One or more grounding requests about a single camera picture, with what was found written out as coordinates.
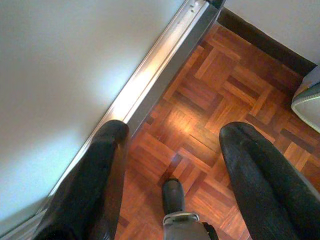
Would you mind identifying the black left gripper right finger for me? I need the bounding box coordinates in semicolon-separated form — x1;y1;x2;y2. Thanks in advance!
219;121;320;240

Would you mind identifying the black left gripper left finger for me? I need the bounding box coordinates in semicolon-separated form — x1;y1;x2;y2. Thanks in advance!
33;119;130;240

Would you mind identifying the black and grey robot foot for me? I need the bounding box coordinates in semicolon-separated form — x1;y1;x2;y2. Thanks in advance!
161;177;219;240

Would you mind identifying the green quilted mattress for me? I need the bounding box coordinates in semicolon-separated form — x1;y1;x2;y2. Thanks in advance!
290;66;320;135

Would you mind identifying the frosted glass sliding door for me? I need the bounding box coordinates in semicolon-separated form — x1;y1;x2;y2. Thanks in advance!
0;0;220;240

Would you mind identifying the black skirting board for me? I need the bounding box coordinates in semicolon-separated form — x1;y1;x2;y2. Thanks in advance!
216;7;318;77

